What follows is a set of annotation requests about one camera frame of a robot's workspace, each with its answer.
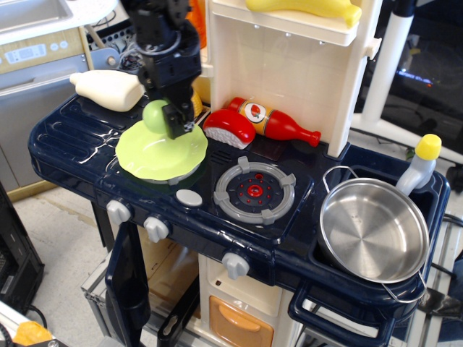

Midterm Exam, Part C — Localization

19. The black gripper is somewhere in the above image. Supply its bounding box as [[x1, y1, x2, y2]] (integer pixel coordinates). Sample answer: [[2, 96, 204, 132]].
[[138, 50, 202, 140]]

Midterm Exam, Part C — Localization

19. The light green toy pear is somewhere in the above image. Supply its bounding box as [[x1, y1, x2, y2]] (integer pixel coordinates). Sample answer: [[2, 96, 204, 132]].
[[143, 100, 168, 134]]

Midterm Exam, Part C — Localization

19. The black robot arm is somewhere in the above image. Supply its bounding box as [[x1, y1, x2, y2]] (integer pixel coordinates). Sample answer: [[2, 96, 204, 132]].
[[121, 1, 202, 140]]

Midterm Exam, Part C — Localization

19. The light green toy plate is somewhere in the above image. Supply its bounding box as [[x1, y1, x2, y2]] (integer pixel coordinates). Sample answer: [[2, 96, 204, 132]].
[[116, 120, 208, 181]]

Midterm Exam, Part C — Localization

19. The yellow toy corn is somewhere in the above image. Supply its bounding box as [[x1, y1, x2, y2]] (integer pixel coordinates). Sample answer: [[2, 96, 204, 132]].
[[190, 89, 203, 118]]

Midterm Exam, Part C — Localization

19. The white toy mayonnaise bottle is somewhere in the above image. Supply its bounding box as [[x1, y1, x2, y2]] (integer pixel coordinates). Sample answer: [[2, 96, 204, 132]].
[[69, 70, 145, 112]]

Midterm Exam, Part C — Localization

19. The red toy sushi piece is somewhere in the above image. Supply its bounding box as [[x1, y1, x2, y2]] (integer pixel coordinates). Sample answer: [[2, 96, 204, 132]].
[[203, 109, 256, 150]]

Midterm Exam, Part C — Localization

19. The grey oval button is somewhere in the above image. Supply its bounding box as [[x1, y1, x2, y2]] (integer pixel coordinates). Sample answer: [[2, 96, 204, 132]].
[[175, 189, 203, 207]]

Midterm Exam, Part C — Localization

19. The orange toy carrot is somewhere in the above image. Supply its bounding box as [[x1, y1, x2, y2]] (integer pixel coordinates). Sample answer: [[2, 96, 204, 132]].
[[188, 0, 207, 49]]

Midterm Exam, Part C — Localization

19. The red toy ketchup bottle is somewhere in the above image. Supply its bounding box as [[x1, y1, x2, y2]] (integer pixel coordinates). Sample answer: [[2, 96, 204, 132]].
[[227, 98, 321, 147]]

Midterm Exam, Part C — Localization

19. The grey left stove knob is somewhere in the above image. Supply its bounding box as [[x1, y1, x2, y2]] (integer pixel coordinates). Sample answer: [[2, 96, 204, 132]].
[[106, 200, 131, 225]]

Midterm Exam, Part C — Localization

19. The grey stove knob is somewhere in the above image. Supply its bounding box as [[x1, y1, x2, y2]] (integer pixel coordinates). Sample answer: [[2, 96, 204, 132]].
[[221, 252, 250, 280], [106, 200, 131, 225], [143, 217, 169, 243]]

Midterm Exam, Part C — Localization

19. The grey middle stove knob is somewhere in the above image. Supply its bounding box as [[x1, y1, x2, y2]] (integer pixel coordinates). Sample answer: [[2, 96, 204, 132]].
[[143, 217, 169, 243]]

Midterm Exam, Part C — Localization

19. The toy kitchen play set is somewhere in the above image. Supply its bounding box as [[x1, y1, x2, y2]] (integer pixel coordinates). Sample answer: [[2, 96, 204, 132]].
[[28, 1, 450, 346]]

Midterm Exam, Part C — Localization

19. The grey right stove knob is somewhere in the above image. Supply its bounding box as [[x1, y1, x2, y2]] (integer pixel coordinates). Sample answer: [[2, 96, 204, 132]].
[[221, 252, 250, 280]]

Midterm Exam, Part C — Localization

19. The dark blue oven door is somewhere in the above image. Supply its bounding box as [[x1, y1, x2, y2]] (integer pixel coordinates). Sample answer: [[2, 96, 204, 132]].
[[105, 222, 151, 346]]

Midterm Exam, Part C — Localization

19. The yellow toy banana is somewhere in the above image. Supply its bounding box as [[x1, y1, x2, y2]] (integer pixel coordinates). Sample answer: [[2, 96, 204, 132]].
[[245, 0, 362, 27]]

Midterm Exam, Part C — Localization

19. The black computer case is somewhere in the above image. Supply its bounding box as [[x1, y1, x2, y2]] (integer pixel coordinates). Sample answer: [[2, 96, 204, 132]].
[[1, 188, 44, 314]]

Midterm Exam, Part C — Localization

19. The orange toy drawer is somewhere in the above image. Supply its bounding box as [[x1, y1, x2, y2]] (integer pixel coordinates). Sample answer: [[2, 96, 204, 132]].
[[209, 296, 274, 347]]

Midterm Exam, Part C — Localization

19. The stainless steel pot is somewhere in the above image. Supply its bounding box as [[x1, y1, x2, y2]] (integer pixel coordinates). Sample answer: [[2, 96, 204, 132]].
[[318, 169, 430, 304]]

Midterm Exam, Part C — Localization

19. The grey toy faucet yellow cap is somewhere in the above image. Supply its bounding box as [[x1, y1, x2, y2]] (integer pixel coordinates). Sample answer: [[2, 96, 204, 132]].
[[396, 134, 442, 195]]

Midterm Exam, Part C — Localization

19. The yellow sponge object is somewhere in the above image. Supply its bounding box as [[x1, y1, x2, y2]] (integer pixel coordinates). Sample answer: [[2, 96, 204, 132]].
[[12, 321, 54, 346]]

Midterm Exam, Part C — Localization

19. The grey toy burner ring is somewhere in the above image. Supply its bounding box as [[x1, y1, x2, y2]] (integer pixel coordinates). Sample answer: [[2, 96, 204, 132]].
[[213, 156, 297, 226]]

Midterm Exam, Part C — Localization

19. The white pipe frame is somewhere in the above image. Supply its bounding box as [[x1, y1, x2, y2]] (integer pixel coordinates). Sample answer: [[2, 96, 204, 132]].
[[352, 1, 462, 165]]

